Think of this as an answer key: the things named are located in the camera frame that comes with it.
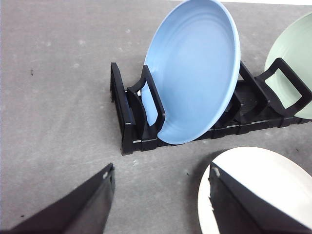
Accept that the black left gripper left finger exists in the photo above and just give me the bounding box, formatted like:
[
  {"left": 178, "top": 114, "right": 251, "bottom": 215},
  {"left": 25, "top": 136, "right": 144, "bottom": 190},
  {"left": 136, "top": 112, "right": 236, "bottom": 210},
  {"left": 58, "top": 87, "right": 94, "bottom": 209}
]
[{"left": 3, "top": 163, "right": 116, "bottom": 234}]

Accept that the white plate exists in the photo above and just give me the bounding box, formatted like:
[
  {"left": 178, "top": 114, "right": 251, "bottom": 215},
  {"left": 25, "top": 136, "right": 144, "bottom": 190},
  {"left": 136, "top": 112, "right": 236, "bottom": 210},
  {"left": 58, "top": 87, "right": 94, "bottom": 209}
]
[{"left": 197, "top": 147, "right": 312, "bottom": 234}]

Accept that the black plate rack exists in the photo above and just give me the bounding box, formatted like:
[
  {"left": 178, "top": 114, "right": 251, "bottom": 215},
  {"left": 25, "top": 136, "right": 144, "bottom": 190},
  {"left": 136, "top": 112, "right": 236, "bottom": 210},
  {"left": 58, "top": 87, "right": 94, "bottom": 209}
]
[{"left": 110, "top": 58, "right": 312, "bottom": 155}]

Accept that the blue plate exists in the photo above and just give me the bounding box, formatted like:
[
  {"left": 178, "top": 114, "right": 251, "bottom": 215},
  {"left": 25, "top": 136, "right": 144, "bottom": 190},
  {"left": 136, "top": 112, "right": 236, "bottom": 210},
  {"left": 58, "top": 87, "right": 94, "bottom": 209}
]
[{"left": 141, "top": 0, "right": 241, "bottom": 144}]

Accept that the green plate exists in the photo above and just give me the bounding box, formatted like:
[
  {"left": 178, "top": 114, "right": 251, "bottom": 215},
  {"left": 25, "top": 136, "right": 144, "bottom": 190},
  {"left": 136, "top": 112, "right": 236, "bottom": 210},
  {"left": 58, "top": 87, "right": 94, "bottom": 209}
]
[{"left": 264, "top": 13, "right": 312, "bottom": 120}]

